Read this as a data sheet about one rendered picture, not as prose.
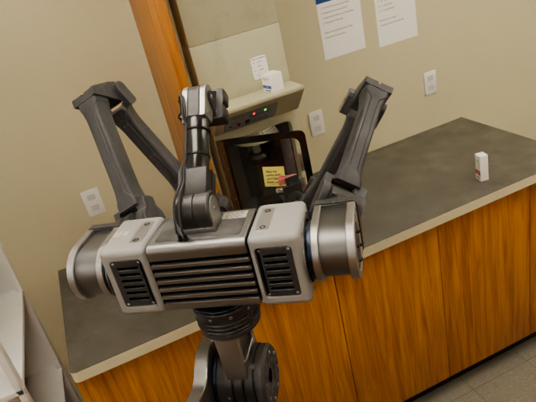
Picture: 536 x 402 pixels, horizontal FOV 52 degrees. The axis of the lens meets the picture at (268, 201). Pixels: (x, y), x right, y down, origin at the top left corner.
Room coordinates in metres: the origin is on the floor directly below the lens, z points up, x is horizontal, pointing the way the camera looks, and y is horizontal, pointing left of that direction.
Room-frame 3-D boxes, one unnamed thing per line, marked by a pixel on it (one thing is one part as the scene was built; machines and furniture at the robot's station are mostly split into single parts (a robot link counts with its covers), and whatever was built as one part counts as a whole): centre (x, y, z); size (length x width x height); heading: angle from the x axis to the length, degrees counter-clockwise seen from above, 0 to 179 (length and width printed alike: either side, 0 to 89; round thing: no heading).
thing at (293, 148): (1.76, -0.03, 1.19); 0.30 x 0.01 x 0.40; 71
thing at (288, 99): (1.80, -0.04, 1.46); 0.32 x 0.11 x 0.10; 107
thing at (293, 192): (1.60, -0.09, 1.20); 0.07 x 0.07 x 0.10; 17
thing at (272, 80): (1.83, -0.11, 1.54); 0.05 x 0.05 x 0.06; 30
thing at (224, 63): (1.98, 0.01, 1.32); 0.32 x 0.25 x 0.77; 107
